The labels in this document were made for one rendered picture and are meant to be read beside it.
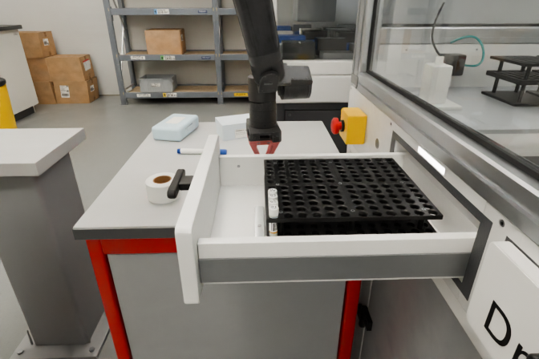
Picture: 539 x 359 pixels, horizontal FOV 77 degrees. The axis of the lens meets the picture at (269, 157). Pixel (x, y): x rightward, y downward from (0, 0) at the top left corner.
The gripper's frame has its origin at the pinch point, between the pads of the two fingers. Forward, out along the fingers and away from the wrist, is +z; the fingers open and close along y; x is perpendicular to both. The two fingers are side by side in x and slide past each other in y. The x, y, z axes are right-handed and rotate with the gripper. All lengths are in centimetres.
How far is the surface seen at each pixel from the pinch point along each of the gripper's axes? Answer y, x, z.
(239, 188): -15.0, 6.3, -2.4
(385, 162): -20.9, -18.0, -8.5
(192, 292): -39.1, 13.3, -3.1
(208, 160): -22.1, 11.0, -11.7
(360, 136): 1.1, -22.9, -4.4
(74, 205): 38, 60, 29
